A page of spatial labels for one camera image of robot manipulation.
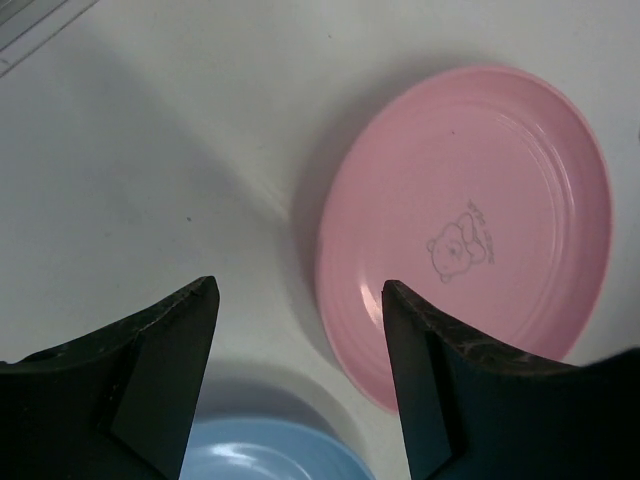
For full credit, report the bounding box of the blue plastic plate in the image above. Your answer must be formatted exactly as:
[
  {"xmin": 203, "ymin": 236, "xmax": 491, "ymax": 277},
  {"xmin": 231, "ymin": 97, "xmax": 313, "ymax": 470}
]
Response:
[{"xmin": 180, "ymin": 417, "xmax": 374, "ymax": 480}]

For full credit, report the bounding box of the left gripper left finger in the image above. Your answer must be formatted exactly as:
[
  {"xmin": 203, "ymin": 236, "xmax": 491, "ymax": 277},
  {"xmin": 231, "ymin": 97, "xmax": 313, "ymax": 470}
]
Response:
[{"xmin": 1, "ymin": 276, "xmax": 218, "ymax": 479}]

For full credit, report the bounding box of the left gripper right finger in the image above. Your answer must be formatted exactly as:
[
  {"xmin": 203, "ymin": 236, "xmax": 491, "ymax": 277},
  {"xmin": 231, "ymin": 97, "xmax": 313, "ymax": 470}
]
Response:
[{"xmin": 382, "ymin": 280, "xmax": 639, "ymax": 479}]

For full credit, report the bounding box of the pink plastic plate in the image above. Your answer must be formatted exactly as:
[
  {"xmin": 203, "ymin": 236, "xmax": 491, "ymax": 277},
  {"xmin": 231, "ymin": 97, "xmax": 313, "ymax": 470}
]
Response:
[{"xmin": 315, "ymin": 66, "xmax": 613, "ymax": 412}]

